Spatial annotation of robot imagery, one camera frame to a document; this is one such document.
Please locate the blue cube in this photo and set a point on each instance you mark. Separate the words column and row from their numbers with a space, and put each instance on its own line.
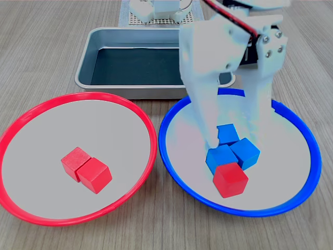
column 228, row 134
column 245, row 153
column 218, row 157

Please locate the red cube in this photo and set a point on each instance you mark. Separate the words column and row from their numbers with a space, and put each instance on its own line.
column 74, row 160
column 230, row 181
column 95, row 175

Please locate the red-rimmed white plate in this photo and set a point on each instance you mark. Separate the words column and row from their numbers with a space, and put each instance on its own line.
column 78, row 125

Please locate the black tray mat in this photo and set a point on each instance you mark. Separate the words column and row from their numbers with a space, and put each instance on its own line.
column 135, row 67

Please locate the steel tray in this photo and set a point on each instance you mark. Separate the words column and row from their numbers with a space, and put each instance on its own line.
column 83, row 78

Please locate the blue-rimmed white plate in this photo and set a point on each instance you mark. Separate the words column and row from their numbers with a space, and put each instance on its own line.
column 286, row 169

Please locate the pale perforated base plate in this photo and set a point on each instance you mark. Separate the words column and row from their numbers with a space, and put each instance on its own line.
column 125, row 18

